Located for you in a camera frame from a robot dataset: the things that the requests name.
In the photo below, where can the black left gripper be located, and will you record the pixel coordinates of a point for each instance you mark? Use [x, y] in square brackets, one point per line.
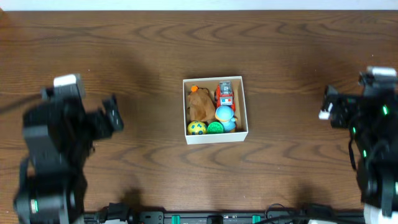
[111, 114]

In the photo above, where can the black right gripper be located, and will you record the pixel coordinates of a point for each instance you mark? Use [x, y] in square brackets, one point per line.
[349, 105]

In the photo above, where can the yellow letter ball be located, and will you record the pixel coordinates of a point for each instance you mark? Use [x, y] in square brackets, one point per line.
[196, 128]

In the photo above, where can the brown plush toy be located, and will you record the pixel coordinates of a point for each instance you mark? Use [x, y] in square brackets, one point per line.
[200, 105]

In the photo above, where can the orange duck toy blue hat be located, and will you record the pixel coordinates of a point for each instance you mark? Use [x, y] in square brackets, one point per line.
[225, 115]

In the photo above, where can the red toy truck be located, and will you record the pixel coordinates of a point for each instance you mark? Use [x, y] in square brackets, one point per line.
[224, 95]

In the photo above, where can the white cardboard box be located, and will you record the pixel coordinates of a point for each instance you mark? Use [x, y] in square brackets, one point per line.
[239, 98]

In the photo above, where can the green plastic wheel toy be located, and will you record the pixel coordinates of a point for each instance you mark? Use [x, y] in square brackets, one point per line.
[215, 128]

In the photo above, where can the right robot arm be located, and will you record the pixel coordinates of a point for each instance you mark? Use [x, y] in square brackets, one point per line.
[371, 120]

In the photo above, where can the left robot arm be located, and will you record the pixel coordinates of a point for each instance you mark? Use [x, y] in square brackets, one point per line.
[59, 134]

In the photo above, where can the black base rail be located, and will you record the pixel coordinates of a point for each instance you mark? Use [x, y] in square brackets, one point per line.
[274, 214]

